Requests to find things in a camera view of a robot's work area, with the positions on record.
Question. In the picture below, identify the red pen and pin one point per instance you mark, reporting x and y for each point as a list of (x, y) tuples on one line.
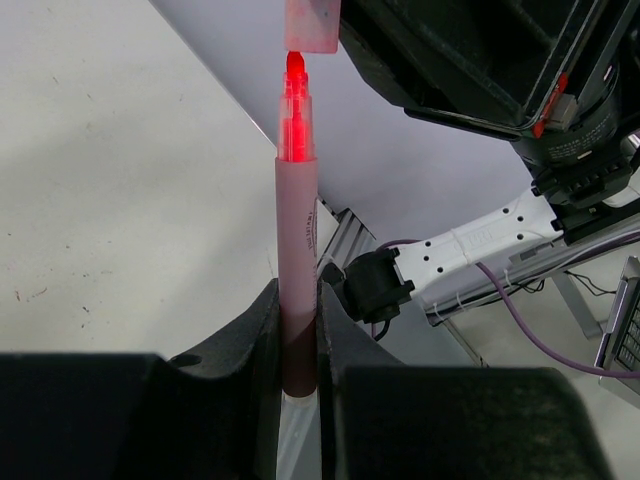
[(296, 181)]

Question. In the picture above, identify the laptop computer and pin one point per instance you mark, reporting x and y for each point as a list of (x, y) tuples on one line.
[(618, 353)]

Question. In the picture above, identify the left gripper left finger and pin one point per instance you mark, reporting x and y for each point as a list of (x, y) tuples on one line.
[(211, 412)]

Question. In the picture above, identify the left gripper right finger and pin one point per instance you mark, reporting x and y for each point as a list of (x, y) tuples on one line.
[(383, 419)]

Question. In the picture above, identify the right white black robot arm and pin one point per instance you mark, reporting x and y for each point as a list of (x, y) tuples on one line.
[(377, 284)]

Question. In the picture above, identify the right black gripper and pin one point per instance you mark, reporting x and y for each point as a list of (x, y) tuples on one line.
[(494, 67)]

